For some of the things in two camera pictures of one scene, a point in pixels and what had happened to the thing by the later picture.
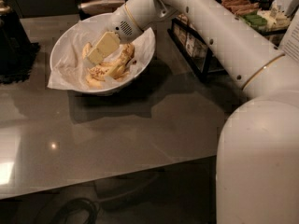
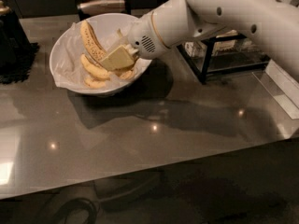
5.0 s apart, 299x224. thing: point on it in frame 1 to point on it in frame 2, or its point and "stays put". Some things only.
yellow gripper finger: (108, 43) to (119, 58)
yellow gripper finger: (95, 56) to (131, 49)
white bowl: (121, 67) stays put
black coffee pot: (15, 49) stays put
